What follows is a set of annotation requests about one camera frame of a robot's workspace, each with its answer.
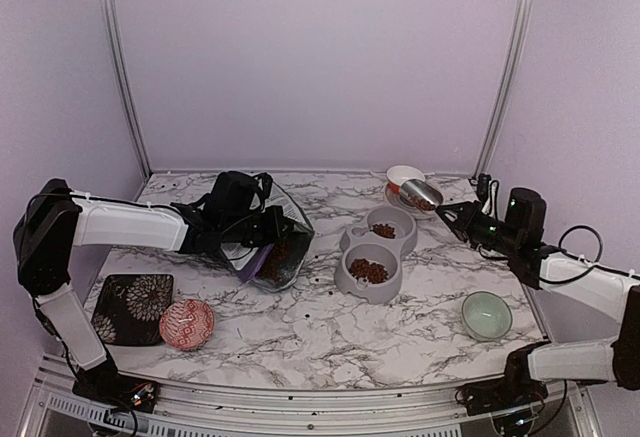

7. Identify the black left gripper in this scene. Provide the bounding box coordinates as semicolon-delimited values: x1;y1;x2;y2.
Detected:
222;203;293;246

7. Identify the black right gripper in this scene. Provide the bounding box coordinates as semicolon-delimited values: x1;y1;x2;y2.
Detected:
436;200;521;256

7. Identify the purple puppy food bag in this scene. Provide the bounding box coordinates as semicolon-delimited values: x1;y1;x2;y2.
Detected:
199;171;314;292

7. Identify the silver metal scoop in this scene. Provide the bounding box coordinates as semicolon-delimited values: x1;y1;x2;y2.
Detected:
400;180;444;207

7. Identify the grey double pet bowl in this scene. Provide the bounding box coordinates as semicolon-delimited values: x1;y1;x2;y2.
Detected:
334;206;417;304

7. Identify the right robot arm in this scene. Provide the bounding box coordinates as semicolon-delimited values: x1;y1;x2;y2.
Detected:
436;187;639;405

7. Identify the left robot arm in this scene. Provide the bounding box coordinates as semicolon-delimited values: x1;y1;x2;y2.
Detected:
13;171;296;402

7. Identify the brown kibble inside bag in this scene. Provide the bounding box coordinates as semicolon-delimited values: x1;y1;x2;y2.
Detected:
257;240;288;282

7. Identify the brown kibble in scoop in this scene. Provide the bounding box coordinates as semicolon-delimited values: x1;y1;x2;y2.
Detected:
410;196;437;212

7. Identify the spiral pattern ceramic plate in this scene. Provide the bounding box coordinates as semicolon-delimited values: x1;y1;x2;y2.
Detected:
383;183;436;220

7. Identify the brown kibble in back bowl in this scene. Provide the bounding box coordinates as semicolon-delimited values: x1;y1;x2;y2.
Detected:
371;223;396;239

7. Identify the brown kibble in bowl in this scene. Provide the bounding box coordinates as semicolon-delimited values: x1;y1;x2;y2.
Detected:
349;258;389;284
371;223;396;239

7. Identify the orange white ceramic bowl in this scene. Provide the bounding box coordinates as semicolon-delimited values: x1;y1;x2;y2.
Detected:
386;165;426;195

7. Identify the brown kibble in front bowl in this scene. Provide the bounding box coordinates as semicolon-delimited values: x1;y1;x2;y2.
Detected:
349;258;389;284

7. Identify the pale green glass bowl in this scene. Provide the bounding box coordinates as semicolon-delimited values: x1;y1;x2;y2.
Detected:
461;291;513;342

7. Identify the red patterned ceramic bowl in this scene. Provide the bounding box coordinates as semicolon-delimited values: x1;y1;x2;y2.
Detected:
159;299;215;351

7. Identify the black floral square plate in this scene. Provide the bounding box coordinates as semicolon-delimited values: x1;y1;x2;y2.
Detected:
91;274;174;347

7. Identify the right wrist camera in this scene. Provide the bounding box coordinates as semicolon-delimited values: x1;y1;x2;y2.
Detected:
476;173;500;219

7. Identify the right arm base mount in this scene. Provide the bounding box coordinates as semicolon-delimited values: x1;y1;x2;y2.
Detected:
454;342;548;416

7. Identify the aluminium right corner post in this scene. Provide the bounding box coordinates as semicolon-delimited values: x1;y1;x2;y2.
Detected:
474;0;534;177

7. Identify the aluminium corner post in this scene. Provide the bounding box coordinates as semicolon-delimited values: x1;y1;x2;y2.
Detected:
474;0;534;177
100;0;152;180

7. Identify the aluminium front frame rail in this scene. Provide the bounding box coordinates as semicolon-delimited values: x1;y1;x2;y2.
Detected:
19;351;601;437

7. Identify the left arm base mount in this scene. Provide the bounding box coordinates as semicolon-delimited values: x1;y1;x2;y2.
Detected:
72;355;160;413

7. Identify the aluminium left corner post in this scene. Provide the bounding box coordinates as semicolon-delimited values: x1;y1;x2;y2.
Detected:
100;0;152;180

